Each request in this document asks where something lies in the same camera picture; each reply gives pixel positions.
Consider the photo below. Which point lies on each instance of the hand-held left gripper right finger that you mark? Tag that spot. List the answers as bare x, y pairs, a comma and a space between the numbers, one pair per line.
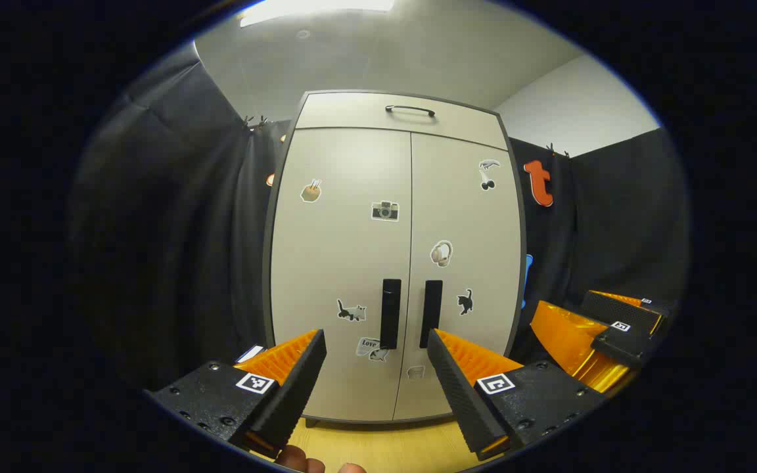
457, 394

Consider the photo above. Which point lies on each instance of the black cloth clip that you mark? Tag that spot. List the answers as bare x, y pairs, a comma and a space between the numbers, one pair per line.
250, 123
551, 150

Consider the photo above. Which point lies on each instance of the beige double-door shoe cabinet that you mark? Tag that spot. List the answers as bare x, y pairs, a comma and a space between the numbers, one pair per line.
266, 282

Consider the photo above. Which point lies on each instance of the cabinet door with headphone sticker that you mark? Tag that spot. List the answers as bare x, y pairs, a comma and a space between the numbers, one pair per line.
477, 230

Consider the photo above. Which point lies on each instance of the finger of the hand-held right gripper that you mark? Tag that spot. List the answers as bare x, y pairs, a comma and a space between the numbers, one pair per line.
618, 341
615, 307

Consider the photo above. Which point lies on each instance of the cabinet door with camera sticker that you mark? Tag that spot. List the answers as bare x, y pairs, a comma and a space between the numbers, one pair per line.
339, 263

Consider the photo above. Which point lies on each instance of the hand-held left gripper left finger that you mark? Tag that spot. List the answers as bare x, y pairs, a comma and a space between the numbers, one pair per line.
299, 387

